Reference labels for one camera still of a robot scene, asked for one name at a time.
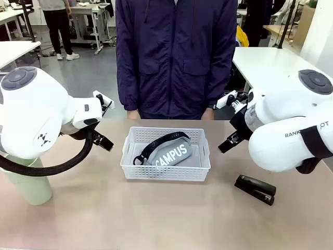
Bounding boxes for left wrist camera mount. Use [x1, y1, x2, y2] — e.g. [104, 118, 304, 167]
[93, 90, 116, 118]

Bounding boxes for black clamp pole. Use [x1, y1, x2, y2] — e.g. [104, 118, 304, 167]
[20, 0, 36, 42]
[277, 0, 297, 49]

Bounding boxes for background white shelf table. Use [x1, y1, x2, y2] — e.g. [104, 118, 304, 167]
[0, 7, 27, 41]

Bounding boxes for background person black trousers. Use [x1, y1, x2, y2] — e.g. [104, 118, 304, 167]
[40, 0, 80, 61]

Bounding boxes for black hanging coat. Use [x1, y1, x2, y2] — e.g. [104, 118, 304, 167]
[241, 0, 274, 47]

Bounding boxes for black right arm cable sleeve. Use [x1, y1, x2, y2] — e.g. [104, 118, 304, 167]
[296, 124, 333, 174]

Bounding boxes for white perforated plastic basket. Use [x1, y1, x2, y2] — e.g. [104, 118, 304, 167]
[120, 126, 211, 182]

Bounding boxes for white side table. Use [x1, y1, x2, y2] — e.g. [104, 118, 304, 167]
[0, 41, 42, 72]

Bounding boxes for black arm cable sleeve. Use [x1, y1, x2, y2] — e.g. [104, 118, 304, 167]
[0, 127, 96, 177]
[296, 124, 333, 174]

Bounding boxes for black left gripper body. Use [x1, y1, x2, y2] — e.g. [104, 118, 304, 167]
[60, 123, 96, 142]

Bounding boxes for grey pouch with black strap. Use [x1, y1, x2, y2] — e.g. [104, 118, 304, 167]
[133, 131, 195, 167]

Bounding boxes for black stapler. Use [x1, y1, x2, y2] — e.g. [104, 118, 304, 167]
[234, 174, 277, 206]

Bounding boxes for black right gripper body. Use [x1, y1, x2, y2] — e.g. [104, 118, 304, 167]
[229, 105, 254, 141]

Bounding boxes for black left arm cable sleeve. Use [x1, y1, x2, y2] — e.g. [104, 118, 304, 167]
[0, 127, 96, 177]

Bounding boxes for large white table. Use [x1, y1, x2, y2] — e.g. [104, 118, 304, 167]
[230, 46, 313, 92]

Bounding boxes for tall cardboard panel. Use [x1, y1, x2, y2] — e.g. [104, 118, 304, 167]
[295, 5, 317, 49]

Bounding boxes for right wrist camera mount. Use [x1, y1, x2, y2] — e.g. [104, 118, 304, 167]
[215, 90, 248, 111]

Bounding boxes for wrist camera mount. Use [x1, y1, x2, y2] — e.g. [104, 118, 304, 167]
[93, 90, 116, 118]
[215, 90, 248, 111]

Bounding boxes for navy purple jacket torso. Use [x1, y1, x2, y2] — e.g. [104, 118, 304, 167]
[116, 0, 239, 120]

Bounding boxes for wooden top table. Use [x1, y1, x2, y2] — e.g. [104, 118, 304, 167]
[263, 24, 300, 47]

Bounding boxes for pale green plastic cup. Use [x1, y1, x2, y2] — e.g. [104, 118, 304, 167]
[0, 155, 54, 206]

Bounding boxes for yellow cloth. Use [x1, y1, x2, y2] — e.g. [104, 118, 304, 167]
[236, 25, 250, 47]

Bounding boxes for background white metal desk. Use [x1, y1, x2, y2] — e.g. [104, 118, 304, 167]
[70, 4, 111, 55]

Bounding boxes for person left forearm purple sleeve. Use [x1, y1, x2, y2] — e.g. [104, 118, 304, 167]
[202, 59, 234, 108]

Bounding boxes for person left hand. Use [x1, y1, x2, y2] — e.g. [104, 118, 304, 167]
[201, 107, 215, 121]

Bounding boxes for person right forearm purple sleeve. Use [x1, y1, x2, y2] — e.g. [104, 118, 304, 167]
[116, 59, 140, 112]

